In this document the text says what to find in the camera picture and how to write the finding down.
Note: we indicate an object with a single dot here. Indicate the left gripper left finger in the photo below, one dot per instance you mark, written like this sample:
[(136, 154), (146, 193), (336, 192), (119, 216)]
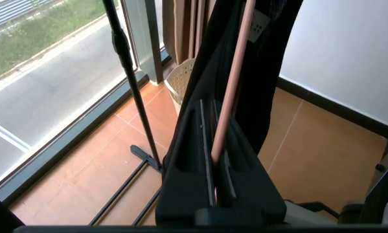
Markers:
[(184, 187)]

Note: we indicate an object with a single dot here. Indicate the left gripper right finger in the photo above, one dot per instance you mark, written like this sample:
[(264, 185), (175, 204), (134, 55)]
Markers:
[(252, 191)]

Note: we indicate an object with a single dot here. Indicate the black garment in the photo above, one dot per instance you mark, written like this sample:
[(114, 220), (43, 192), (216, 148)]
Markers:
[(265, 81)]

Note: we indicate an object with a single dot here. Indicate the pink clothes hanger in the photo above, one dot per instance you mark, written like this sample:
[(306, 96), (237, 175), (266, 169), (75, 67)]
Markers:
[(235, 64)]

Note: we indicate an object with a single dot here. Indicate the white laundry basket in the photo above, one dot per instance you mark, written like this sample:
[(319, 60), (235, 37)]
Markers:
[(180, 77)]

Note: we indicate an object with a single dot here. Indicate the black clothes rack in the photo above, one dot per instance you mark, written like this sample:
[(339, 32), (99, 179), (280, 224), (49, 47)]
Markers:
[(122, 48)]

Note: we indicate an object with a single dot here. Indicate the beige curtain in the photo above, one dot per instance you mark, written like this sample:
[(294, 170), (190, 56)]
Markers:
[(184, 29)]

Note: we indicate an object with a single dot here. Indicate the window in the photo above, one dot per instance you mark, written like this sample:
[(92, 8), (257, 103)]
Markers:
[(51, 81)]

